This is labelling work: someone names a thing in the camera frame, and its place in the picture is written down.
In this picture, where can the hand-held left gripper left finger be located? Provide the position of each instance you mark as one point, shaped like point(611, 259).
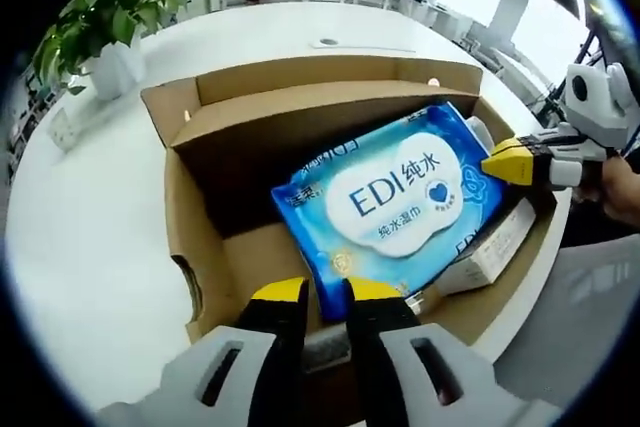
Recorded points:
point(260, 372)

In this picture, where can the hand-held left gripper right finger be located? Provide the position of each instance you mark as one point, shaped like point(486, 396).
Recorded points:
point(385, 372)

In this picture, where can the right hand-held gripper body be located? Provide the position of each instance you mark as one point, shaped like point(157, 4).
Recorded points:
point(600, 107)

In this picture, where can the brown cardboard shoe box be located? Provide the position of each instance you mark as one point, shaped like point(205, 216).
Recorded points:
point(250, 262)

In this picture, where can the blue wet wipes soft pack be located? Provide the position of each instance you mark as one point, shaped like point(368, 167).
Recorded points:
point(380, 197)

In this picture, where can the person's right hand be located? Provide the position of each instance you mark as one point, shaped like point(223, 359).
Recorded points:
point(622, 187)

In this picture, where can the small white packet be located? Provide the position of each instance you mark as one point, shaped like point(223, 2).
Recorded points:
point(480, 132)

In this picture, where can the grey mesh office chair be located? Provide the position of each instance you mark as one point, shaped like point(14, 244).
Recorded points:
point(590, 307)

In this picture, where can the green potted plant white pot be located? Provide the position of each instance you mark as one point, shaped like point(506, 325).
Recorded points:
point(115, 12)

